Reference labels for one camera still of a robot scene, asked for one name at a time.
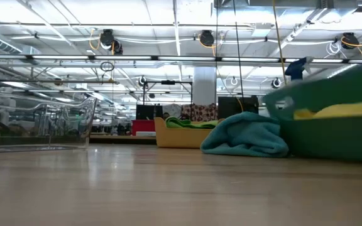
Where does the green microfiber towel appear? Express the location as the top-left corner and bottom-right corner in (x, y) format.
(193, 120), (219, 129)
(165, 116), (207, 129)

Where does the blue microfiber towel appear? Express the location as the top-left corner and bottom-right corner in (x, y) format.
(200, 112), (290, 158)

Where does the teal plastic basket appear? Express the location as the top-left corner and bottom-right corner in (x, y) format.
(261, 67), (362, 163)

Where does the floral patterned fabric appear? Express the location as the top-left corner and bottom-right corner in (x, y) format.
(180, 103), (219, 122)

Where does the orange plastic basket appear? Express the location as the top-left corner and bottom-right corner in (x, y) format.
(153, 117), (226, 149)

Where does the black monitor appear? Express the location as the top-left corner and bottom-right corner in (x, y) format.
(136, 104), (163, 121)

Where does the white building column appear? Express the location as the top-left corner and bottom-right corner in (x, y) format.
(192, 66), (217, 106)

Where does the red box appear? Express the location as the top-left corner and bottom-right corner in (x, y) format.
(131, 119), (156, 136)

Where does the black cabinet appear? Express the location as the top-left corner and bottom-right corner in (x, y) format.
(217, 95), (260, 122)

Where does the spray bottle with blue trigger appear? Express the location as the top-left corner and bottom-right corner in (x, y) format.
(283, 56), (314, 83)

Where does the long light bar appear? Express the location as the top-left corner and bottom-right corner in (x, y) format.
(0, 53), (362, 65)

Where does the clear plastic basket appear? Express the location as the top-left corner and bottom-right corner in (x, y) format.
(0, 87), (97, 154)

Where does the white humanoid figure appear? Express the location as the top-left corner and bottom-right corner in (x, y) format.
(0, 87), (17, 126)

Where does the black metal table frame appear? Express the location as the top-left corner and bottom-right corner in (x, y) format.
(89, 139), (157, 146)

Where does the black ceiling cable reel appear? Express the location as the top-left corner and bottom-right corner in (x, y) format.
(199, 30), (216, 48)
(100, 28), (116, 48)
(340, 32), (360, 50)

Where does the hanging black cable loop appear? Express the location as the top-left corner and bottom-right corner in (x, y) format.
(100, 61), (115, 72)

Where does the yellow hanging cable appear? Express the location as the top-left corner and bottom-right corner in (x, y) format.
(271, 0), (288, 87)

